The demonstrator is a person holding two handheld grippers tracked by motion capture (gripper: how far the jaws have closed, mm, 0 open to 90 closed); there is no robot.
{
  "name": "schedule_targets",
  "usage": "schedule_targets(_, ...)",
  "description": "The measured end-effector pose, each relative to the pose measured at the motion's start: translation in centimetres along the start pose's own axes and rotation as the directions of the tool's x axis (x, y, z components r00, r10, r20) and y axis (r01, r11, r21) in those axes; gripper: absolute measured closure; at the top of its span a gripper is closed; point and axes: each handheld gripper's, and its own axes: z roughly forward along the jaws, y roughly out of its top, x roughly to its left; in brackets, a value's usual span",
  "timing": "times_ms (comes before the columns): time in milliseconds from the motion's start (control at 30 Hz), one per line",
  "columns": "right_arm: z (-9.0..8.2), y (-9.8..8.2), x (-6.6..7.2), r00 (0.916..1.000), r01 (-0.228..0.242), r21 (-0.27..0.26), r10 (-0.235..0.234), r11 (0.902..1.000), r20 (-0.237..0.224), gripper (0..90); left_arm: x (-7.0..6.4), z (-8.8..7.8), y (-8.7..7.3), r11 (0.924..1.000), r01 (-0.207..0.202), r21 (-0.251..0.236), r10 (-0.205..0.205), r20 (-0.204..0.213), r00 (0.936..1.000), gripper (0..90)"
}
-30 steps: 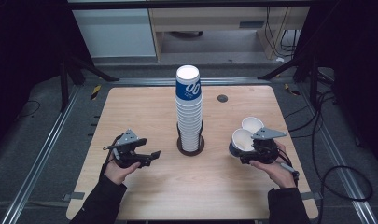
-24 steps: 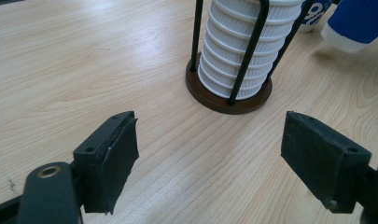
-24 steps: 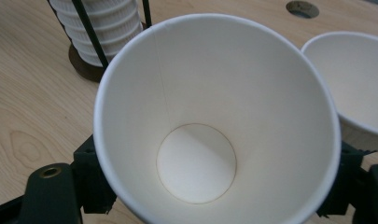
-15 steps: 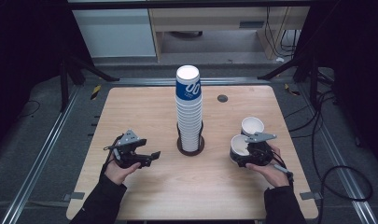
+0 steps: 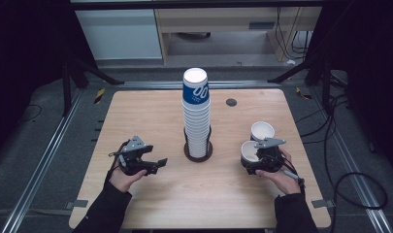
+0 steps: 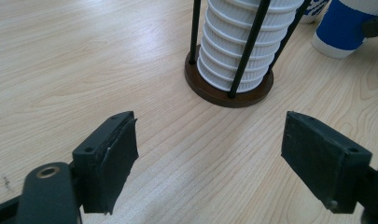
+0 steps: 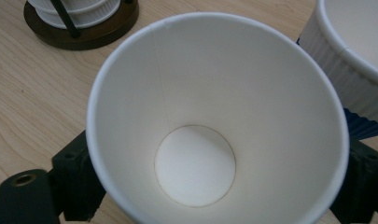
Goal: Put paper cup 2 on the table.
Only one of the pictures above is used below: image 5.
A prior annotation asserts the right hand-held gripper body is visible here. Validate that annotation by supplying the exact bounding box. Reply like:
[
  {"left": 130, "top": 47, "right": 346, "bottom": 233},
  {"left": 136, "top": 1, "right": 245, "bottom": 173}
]
[{"left": 254, "top": 138, "right": 286, "bottom": 174}]

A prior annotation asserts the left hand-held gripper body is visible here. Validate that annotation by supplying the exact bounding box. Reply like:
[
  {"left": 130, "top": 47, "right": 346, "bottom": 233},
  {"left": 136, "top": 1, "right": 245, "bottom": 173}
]
[{"left": 117, "top": 135, "right": 147, "bottom": 177}]

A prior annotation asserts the blue and white paper cup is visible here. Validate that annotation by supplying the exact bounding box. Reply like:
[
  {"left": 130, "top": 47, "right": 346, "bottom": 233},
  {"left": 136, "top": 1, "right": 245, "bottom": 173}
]
[
  {"left": 241, "top": 140, "right": 262, "bottom": 163},
  {"left": 250, "top": 120, "right": 277, "bottom": 143}
]

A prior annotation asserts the black cup stack base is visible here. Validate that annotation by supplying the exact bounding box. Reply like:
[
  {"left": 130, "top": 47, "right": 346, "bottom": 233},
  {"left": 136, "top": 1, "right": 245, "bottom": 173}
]
[{"left": 182, "top": 125, "right": 214, "bottom": 163}]

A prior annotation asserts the stack of paper cups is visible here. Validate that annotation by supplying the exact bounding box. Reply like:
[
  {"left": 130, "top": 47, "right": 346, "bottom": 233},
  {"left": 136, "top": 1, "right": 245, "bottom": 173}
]
[{"left": 181, "top": 67, "right": 212, "bottom": 159}]

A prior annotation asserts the person's left hand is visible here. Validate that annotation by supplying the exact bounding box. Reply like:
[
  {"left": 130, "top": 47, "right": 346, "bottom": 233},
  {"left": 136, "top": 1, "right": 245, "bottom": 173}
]
[{"left": 108, "top": 163, "right": 148, "bottom": 194}]

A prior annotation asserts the person's right hand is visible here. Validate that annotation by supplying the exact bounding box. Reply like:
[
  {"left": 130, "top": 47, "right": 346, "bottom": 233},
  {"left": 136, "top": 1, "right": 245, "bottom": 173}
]
[{"left": 255, "top": 147, "right": 304, "bottom": 195}]

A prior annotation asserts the black metal stand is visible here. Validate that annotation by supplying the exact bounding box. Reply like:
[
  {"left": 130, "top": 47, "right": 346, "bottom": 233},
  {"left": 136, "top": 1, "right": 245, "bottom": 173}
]
[
  {"left": 61, "top": 57, "right": 125, "bottom": 117},
  {"left": 267, "top": 57, "right": 333, "bottom": 111}
]

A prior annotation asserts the white cabinet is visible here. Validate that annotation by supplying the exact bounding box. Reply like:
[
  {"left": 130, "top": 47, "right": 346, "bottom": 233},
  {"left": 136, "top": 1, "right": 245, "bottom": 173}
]
[{"left": 75, "top": 9, "right": 163, "bottom": 61}]

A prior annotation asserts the black curtain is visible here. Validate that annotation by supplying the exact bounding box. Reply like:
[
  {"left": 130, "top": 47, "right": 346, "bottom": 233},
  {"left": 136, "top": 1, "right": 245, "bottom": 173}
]
[
  {"left": 305, "top": 0, "right": 393, "bottom": 179},
  {"left": 0, "top": 0, "right": 98, "bottom": 159}
]

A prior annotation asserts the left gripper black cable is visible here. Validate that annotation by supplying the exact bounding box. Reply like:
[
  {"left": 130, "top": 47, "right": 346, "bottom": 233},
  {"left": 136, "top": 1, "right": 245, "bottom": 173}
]
[{"left": 104, "top": 140, "right": 129, "bottom": 188}]

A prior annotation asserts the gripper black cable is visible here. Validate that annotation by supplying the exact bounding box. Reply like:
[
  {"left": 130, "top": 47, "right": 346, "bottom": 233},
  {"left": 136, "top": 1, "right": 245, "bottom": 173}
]
[
  {"left": 104, "top": 140, "right": 129, "bottom": 188},
  {"left": 267, "top": 154, "right": 307, "bottom": 196}
]

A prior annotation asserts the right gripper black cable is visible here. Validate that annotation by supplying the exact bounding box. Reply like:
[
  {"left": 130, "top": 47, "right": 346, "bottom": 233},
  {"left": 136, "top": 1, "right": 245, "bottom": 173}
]
[{"left": 267, "top": 154, "right": 307, "bottom": 196}]

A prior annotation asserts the long metal floor rail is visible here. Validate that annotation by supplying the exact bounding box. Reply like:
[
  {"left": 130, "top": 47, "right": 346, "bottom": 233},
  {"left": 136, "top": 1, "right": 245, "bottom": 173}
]
[
  {"left": 115, "top": 81, "right": 280, "bottom": 90},
  {"left": 309, "top": 86, "right": 393, "bottom": 233},
  {"left": 1, "top": 88, "right": 85, "bottom": 233}
]

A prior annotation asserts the grey table corner bracket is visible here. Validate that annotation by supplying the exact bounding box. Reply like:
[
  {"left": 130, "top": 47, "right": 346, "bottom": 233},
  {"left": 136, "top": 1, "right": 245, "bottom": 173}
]
[
  {"left": 66, "top": 199, "right": 89, "bottom": 210},
  {"left": 311, "top": 199, "right": 336, "bottom": 209}
]

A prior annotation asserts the looped black floor cable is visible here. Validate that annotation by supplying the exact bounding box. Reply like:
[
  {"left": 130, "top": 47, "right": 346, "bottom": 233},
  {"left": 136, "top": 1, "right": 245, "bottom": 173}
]
[{"left": 324, "top": 93, "right": 389, "bottom": 233}]

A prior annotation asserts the thin black floor cable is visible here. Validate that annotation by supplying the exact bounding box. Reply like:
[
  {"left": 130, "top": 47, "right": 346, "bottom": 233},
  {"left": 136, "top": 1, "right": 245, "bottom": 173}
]
[{"left": 18, "top": 103, "right": 43, "bottom": 124}]

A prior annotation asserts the hanging black cable bundle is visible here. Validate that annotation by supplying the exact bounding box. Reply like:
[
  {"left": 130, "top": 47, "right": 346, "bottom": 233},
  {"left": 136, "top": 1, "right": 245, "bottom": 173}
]
[{"left": 275, "top": 6, "right": 313, "bottom": 61}]

